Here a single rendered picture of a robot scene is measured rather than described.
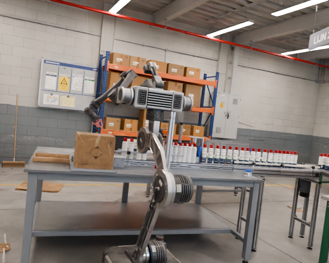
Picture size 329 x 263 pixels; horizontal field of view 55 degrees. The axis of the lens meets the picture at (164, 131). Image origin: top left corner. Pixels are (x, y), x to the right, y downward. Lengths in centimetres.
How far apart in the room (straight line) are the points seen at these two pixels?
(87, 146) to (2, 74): 485
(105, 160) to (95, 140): 18
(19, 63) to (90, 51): 149
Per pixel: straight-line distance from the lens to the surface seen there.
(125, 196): 394
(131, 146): 302
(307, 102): 1111
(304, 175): 400
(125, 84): 260
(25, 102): 720
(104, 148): 258
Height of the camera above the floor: 134
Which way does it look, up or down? 3 degrees down
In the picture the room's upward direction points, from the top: 6 degrees clockwise
